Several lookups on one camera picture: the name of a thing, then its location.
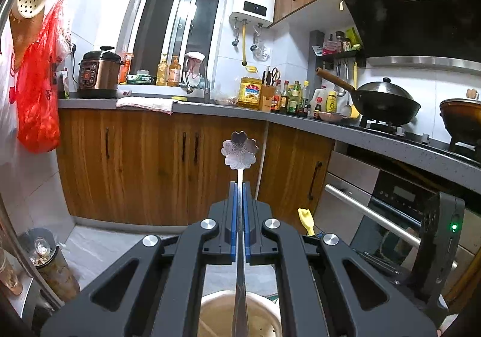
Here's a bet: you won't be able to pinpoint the trash bin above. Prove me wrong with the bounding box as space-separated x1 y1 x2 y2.
19 228 81 304

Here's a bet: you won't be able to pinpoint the orange dish soap bottle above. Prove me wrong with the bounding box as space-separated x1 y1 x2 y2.
168 55 181 87

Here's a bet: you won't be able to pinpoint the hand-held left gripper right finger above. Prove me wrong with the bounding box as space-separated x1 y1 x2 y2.
244 181 439 337

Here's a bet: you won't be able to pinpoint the black range hood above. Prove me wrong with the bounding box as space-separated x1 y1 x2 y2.
329 0 481 72

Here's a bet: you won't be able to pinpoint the metal storage rack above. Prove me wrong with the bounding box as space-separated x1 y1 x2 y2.
0 0 66 337

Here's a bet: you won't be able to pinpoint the wooden knife block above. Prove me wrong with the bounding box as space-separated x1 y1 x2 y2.
259 66 282 112

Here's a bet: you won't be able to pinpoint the cream ceramic utensil holder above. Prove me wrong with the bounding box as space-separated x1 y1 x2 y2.
198 290 282 337

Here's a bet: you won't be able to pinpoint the clear plastic cup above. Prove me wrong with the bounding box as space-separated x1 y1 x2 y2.
0 247 23 296

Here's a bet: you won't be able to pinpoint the green box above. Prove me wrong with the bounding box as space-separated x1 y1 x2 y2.
127 70 155 85

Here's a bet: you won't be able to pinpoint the yellow cooking oil bottle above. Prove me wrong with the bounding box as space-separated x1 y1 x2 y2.
237 76 263 111

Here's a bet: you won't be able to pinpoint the yellow plastic fork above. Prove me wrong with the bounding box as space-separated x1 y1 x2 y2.
298 208 315 237

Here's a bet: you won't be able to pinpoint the red plastic bag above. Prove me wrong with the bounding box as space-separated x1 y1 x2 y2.
15 0 66 154

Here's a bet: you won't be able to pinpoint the silver flower-shaped spoon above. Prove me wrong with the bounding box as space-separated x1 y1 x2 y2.
221 131 260 337

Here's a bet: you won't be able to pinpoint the orange packet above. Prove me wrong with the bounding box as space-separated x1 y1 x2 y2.
119 53 134 84

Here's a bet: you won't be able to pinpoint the built-in steel oven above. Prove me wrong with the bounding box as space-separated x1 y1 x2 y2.
323 151 467 274

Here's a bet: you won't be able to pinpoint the black spice rack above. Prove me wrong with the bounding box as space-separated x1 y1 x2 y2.
310 27 367 69

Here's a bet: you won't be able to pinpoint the metal kitchen faucet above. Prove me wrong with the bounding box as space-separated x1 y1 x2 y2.
182 53 212 104

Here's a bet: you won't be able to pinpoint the wooden lower cabinets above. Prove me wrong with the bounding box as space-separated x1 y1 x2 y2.
56 108 337 227

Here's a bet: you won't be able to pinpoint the row of sauce bottles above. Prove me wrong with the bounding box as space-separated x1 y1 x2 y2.
271 79 339 120

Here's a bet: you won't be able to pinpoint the gas stove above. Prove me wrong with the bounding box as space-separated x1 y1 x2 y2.
346 117 481 165

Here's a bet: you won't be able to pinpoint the black wok with wooden handle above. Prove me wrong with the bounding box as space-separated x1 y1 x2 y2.
315 67 421 125

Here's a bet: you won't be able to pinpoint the white dish cloth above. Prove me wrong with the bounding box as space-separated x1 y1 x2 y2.
116 96 174 115

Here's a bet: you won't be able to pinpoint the copper electric pressure cooker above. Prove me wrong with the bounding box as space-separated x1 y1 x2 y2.
78 46 124 99

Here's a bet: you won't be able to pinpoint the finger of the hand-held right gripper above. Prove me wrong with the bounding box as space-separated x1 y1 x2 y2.
349 250 416 287

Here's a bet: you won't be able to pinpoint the sliding kitchen window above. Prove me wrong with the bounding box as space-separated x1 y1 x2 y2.
118 0 231 87

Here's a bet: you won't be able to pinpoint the brown cooking pot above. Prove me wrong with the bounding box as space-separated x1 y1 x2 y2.
440 89 481 146

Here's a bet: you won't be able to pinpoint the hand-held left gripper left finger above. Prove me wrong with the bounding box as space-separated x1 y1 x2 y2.
41 181 238 337

